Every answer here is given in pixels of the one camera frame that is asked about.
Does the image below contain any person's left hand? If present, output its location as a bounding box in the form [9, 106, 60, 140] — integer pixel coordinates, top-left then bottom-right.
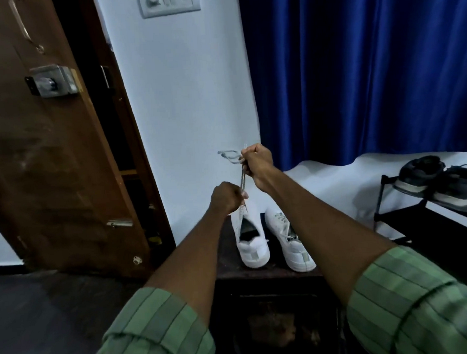
[207, 180, 250, 217]

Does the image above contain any person's right hand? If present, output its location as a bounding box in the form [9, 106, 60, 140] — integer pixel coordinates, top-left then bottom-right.
[239, 142, 277, 194]

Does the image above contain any white shoelace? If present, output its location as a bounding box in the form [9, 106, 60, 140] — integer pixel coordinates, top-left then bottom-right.
[217, 143, 252, 215]

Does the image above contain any person's left forearm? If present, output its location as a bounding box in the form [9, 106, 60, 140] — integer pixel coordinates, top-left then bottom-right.
[141, 207, 237, 332]

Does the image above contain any person's right forearm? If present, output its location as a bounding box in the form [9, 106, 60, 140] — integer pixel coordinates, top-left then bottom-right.
[261, 163, 401, 311]

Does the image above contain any white sneaker without lace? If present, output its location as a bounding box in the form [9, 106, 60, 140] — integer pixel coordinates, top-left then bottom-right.
[230, 204, 271, 270]

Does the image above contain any white laced sneaker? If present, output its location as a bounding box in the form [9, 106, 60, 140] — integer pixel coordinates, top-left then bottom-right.
[264, 207, 317, 274]

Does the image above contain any dark wooden stool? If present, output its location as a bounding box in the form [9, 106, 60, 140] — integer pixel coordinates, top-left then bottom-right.
[212, 216, 347, 354]

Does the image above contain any blue curtain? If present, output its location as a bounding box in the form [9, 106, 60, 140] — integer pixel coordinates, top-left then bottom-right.
[238, 0, 467, 173]

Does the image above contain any green striped shirt sleeve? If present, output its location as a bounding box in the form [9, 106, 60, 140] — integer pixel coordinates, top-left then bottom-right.
[79, 284, 216, 354]
[343, 242, 467, 354]

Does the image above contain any grey black sneaker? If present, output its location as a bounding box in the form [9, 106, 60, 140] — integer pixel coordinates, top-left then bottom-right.
[391, 155, 448, 195]
[431, 164, 467, 216]

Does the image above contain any black shoe rack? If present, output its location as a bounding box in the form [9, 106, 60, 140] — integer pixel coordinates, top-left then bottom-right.
[371, 170, 467, 293]

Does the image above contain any brown wooden door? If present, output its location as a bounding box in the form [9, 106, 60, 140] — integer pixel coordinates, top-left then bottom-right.
[0, 0, 153, 287]

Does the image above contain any silver door lock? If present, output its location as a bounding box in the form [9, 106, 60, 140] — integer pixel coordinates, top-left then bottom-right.
[24, 63, 80, 100]

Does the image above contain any white switch board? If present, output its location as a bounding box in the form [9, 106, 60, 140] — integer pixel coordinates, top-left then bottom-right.
[136, 0, 202, 20]

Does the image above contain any metal door handle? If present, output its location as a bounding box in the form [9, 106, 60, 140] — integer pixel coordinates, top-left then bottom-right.
[8, 0, 45, 55]

